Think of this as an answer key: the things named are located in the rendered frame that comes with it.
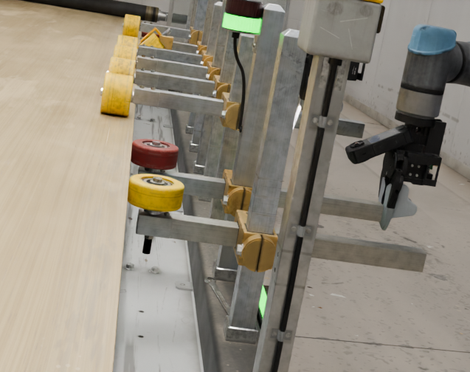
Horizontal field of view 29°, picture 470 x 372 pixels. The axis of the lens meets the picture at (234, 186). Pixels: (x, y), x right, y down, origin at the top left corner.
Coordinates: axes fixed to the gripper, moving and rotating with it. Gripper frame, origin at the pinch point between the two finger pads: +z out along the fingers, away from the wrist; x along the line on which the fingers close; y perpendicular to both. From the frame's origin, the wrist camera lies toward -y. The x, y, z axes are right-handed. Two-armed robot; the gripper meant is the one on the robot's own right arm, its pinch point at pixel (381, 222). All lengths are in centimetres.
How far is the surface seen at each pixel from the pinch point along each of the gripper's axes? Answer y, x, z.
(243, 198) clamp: -26.3, -7.5, -2.7
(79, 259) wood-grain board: -50, -61, -8
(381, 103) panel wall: 185, 671, 67
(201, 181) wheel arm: -33.2, -1.6, -3.2
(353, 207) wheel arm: -5.9, -1.6, -2.5
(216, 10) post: -28, 94, -26
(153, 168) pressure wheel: -41.6, -4.0, -4.8
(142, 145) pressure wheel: -44.0, -2.3, -8.1
